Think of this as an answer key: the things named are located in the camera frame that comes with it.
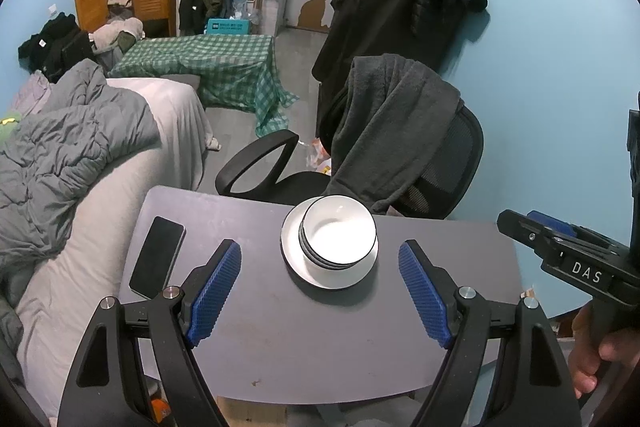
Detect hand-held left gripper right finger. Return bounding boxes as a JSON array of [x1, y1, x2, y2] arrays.
[[397, 239, 583, 427]]

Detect black mesh office chair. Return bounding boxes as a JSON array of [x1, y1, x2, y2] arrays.
[[215, 104, 485, 220]]

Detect black smartphone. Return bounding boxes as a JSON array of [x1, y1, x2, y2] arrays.
[[129, 216, 187, 301]]

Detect snack bags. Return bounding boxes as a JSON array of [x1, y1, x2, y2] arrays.
[[305, 137, 333, 178]]

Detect grey duvet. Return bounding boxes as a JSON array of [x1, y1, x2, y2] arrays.
[[0, 58, 162, 268]]

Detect green checked tablecloth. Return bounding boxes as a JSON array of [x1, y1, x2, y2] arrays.
[[107, 34, 300, 140]]

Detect person's right hand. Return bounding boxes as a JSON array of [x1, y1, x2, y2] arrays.
[[570, 304, 640, 400]]

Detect hanging black coats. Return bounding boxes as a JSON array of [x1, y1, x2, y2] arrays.
[[312, 0, 488, 148]]

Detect grey clothes pile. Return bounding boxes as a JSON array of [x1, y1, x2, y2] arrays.
[[90, 17, 146, 58]]

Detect lavender cloth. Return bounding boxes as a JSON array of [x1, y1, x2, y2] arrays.
[[10, 72, 53, 118]]

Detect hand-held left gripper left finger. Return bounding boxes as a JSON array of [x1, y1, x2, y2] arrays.
[[57, 238, 243, 427]]

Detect clear water bottles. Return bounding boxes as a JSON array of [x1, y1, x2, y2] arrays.
[[231, 0, 261, 25]]

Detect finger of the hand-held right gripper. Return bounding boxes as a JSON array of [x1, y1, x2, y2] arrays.
[[527, 210, 626, 258], [496, 208, 576, 258]]

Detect bed with white sheet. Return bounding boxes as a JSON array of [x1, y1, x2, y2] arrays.
[[15, 74, 211, 418]]

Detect black clothes pile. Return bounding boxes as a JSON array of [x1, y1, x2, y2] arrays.
[[17, 12, 96, 75]]

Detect white black-rimmed bowl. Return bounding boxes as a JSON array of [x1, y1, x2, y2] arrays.
[[300, 196, 377, 264], [300, 227, 375, 272], [299, 219, 377, 268]]

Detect teal storage crate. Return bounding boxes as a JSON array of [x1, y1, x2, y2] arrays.
[[206, 18, 252, 36]]

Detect white ceramic plate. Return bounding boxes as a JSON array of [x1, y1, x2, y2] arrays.
[[280, 196, 380, 291]]

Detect green soft item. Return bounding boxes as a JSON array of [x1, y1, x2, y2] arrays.
[[0, 109, 23, 148]]

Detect grey fleece robe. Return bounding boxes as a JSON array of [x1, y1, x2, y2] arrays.
[[327, 54, 462, 215]]

